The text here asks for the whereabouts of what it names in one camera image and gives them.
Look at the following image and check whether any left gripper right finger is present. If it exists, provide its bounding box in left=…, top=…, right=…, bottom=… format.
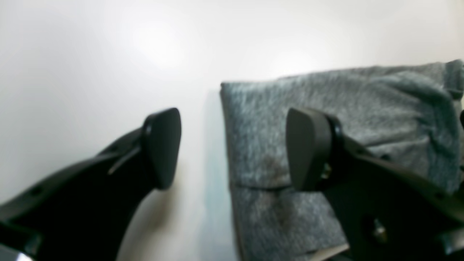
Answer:
left=286, top=108, right=464, bottom=261

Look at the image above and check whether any grey long-sleeve shirt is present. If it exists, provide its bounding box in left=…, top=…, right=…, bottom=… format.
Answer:
left=220, top=59, right=463, bottom=261

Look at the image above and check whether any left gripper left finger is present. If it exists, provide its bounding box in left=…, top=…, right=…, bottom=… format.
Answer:
left=0, top=108, right=181, bottom=261

